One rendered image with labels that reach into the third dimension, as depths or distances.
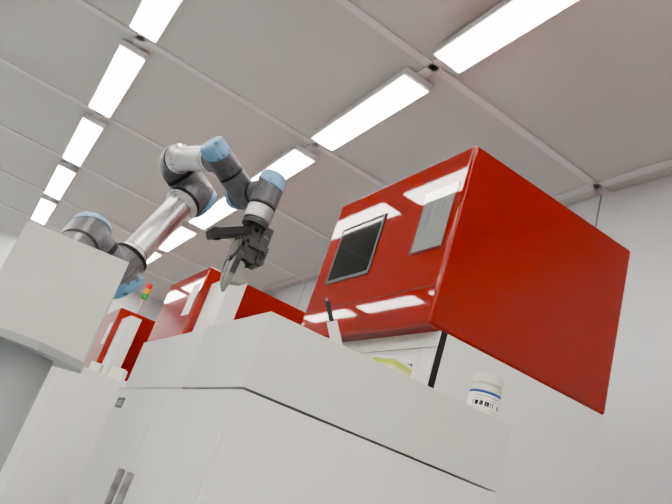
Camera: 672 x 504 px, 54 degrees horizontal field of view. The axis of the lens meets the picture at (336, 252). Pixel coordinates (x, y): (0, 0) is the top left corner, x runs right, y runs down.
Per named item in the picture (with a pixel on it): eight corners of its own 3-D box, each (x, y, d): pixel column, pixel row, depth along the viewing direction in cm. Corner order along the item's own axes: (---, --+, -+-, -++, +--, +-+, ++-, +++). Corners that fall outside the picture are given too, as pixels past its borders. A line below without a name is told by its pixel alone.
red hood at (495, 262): (442, 409, 280) (474, 282, 302) (605, 416, 211) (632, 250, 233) (293, 340, 251) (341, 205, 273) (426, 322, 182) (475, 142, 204)
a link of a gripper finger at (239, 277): (242, 297, 169) (255, 265, 173) (222, 288, 167) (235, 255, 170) (238, 299, 172) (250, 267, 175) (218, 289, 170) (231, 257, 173)
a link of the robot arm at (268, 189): (274, 184, 190) (293, 180, 184) (260, 217, 186) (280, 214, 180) (254, 169, 185) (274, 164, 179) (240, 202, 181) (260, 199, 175)
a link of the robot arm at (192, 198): (72, 269, 189) (179, 166, 226) (105, 307, 196) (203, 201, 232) (96, 263, 182) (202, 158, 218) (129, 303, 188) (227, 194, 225)
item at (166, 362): (153, 398, 196) (172, 354, 201) (219, 402, 149) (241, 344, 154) (124, 387, 192) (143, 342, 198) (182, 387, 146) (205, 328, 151)
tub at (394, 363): (382, 392, 157) (390, 365, 160) (407, 396, 152) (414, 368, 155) (363, 381, 153) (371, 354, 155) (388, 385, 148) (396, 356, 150)
